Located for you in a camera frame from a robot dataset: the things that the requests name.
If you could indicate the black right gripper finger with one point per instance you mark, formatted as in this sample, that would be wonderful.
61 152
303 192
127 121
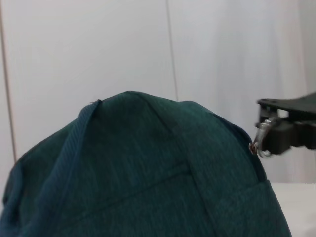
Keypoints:
296 106
281 135

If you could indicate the dark teal fabric bag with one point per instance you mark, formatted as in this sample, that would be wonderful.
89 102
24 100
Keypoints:
138 172

